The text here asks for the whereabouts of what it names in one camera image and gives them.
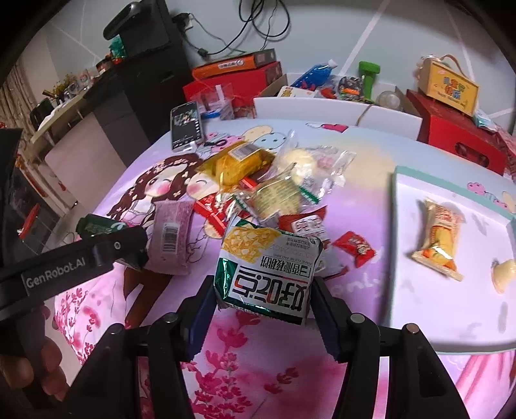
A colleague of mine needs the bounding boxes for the clear plastic container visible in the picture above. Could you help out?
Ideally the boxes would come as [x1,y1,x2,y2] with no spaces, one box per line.
[191,83,234,120]

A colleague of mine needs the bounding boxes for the yellow printed card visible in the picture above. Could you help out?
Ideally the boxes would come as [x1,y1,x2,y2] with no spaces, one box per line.
[278,86,319,98]

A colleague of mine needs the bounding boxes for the pale round snack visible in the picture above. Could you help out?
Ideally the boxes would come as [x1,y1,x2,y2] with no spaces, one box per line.
[490,260,516,295]

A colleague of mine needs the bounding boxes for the black glossy packet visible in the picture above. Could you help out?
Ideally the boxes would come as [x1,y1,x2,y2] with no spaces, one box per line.
[170,102,204,152]

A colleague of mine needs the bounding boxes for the purple snack packet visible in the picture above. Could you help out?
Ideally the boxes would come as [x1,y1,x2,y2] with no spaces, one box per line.
[143,200,195,277]

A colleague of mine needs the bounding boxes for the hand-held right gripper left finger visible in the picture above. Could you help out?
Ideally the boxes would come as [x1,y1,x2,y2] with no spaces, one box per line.
[60,275,220,419]

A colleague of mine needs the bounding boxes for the pale cracker packet green edge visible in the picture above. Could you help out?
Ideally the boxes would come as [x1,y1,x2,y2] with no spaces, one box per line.
[236,177,323,220]

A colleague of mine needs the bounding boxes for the red snack packet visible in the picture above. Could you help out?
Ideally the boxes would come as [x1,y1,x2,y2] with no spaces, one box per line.
[278,205,329,242]
[193,193,243,226]
[331,231,377,268]

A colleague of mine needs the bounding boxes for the white tray with teal rim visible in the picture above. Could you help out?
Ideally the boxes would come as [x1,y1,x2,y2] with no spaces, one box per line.
[389,165,516,355]

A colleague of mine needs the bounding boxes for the green white snack packet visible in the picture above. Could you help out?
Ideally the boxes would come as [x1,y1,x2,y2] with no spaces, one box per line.
[215,219,323,326]

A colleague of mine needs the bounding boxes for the teal plastic bag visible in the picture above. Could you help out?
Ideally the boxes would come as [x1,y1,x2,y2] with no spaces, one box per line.
[473,113,501,133]

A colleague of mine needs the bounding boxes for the black device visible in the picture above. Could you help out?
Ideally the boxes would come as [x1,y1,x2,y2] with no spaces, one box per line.
[103,2,146,41]

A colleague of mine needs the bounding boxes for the person's left hand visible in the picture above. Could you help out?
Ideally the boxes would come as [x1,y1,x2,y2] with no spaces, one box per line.
[0,306,69,404]

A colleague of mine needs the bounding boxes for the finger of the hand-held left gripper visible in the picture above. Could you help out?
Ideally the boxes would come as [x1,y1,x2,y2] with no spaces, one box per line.
[76,215,132,239]
[94,228,150,270]

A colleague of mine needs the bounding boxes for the white storage box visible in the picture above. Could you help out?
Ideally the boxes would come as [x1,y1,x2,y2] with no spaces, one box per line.
[253,73,423,140]

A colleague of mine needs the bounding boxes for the red crate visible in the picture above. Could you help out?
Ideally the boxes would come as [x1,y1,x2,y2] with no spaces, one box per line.
[405,89,509,176]

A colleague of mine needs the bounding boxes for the yellow cardboard carry box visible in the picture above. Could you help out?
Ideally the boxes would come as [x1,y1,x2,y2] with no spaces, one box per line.
[415,54,480,117]

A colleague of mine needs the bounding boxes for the red gift box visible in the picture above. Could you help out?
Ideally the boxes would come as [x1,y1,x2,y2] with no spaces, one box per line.
[183,61,283,118]

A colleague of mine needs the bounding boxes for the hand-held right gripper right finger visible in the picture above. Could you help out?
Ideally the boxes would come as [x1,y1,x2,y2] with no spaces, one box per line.
[308,276,472,419]

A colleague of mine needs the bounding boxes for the black cables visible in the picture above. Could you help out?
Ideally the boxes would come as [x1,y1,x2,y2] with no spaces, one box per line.
[173,0,291,57]

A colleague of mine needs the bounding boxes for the round bun in clear packet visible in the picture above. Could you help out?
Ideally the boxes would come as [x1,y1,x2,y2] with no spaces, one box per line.
[274,131,357,198]

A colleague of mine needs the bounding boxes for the orange yellow snack packet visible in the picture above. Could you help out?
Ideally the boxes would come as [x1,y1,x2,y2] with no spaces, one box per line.
[411,197,466,282]

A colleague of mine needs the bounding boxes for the colourful toy packet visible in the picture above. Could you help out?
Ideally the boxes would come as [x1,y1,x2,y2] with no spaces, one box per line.
[318,74,365,101]

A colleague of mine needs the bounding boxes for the orange box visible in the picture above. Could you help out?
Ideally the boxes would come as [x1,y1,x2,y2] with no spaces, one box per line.
[192,49,277,80]

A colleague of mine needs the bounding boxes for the black cabinet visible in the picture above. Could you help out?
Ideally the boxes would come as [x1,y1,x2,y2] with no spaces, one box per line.
[83,0,194,146]

